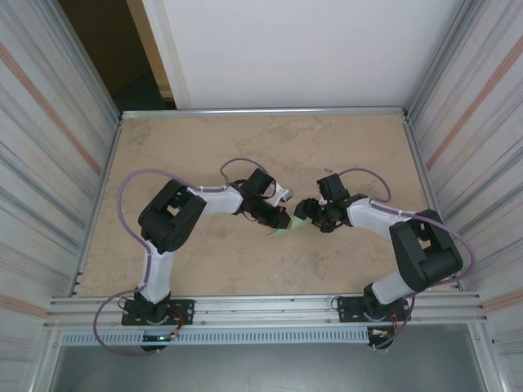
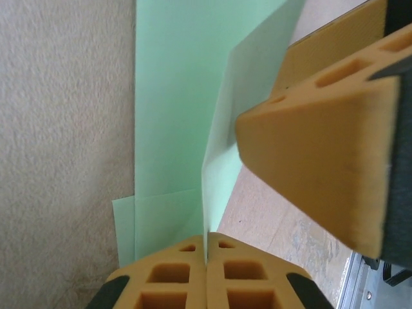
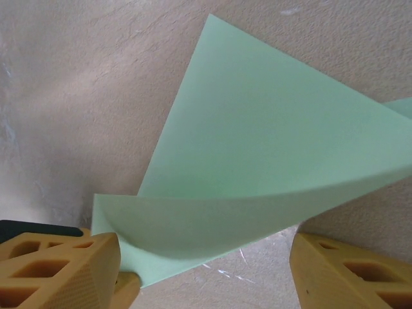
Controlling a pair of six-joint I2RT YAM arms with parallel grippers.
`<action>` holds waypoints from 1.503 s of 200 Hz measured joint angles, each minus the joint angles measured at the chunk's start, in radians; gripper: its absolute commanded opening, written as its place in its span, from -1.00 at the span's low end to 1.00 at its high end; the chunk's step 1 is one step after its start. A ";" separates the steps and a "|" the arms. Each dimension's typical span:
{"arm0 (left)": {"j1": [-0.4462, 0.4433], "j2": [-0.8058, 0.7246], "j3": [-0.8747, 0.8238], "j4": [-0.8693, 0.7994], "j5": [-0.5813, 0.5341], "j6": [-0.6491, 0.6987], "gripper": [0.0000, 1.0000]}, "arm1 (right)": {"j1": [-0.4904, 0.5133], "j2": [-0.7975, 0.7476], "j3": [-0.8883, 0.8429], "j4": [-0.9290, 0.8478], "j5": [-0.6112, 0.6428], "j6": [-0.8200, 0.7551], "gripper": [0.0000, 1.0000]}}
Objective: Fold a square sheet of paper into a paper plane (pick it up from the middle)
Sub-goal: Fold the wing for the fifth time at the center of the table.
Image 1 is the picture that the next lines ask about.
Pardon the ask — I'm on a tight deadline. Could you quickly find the light green paper sheet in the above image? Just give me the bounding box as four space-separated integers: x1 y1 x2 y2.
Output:
267 216 314 238

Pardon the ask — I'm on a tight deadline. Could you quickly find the small circuit board green light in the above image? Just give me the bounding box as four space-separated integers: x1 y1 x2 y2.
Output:
141 332 181 343

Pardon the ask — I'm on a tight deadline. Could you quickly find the aluminium table end rail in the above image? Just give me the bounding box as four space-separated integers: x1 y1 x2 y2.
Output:
119 106 410 120

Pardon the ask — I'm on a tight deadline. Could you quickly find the wide aluminium mounting rail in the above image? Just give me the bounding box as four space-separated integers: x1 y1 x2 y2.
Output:
42 290 489 331

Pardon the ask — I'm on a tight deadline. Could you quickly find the aluminium table side rail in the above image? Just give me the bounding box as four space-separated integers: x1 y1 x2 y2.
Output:
402 114 463 292
72 116 124 296

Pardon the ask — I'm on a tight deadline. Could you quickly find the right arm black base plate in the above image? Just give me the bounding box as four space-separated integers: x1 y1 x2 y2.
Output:
335 296 410 326

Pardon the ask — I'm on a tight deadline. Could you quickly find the grey slotted cable duct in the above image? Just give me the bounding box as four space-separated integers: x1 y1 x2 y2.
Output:
60 328 371 346

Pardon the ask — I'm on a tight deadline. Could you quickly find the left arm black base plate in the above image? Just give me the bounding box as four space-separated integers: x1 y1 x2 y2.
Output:
121 299 195 327

